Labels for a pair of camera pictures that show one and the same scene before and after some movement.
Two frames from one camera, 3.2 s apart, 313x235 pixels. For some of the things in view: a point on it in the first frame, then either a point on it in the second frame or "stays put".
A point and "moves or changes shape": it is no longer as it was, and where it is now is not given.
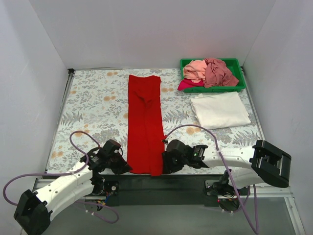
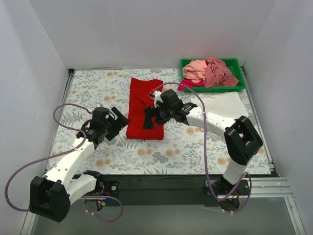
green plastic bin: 234,66 stays put
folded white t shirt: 220,110 stays put
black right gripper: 167,161 → 155,115
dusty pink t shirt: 217,74 stays put
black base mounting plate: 166,190 stays put
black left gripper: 120,167 → 117,121
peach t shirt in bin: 195,71 stays put
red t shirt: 145,139 moves or changes shape
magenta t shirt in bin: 187,82 stays put
